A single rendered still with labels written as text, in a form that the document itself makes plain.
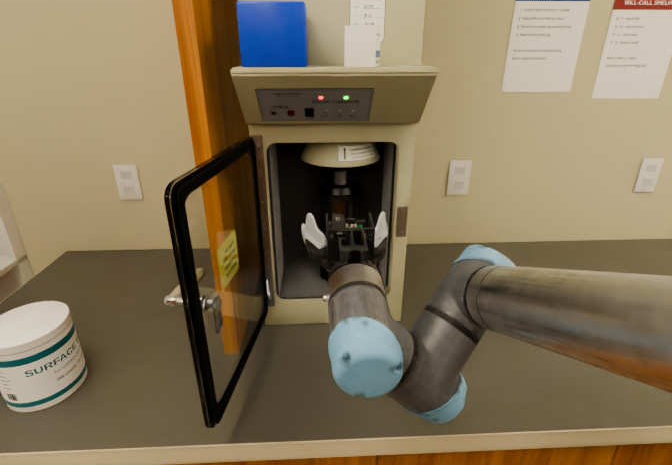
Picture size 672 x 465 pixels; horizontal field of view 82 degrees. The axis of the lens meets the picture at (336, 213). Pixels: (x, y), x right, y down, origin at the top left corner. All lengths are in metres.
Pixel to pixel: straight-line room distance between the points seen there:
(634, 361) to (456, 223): 1.09
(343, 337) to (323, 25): 0.53
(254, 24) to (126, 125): 0.75
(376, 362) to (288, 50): 0.46
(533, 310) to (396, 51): 0.52
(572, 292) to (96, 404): 0.79
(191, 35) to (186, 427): 0.64
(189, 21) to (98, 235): 0.96
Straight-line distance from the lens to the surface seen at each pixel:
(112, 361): 0.97
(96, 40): 1.32
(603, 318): 0.33
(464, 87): 1.25
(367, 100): 0.68
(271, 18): 0.64
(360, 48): 0.66
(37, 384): 0.90
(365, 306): 0.44
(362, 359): 0.41
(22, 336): 0.86
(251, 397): 0.81
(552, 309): 0.37
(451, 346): 0.49
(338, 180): 0.87
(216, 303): 0.58
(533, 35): 1.32
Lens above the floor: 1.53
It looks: 23 degrees down
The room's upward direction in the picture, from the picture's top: straight up
